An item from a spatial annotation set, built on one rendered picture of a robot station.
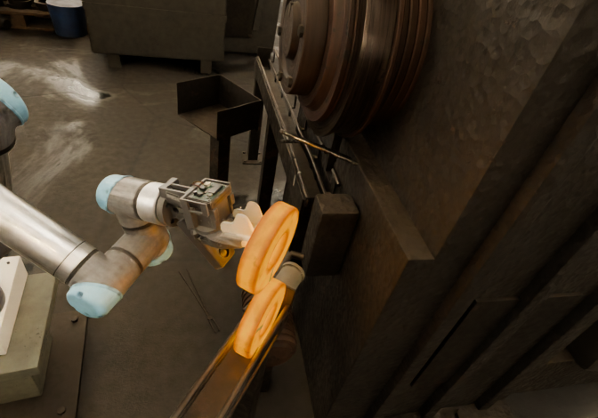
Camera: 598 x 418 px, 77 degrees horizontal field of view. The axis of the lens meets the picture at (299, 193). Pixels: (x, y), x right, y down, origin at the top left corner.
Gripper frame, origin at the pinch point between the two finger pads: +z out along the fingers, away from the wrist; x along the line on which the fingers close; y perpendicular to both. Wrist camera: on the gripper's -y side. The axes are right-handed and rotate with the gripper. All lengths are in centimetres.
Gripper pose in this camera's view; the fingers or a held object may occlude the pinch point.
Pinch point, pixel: (270, 238)
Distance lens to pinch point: 62.2
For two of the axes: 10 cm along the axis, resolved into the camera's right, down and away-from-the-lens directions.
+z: 9.1, 1.7, -3.8
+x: 4.1, -5.2, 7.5
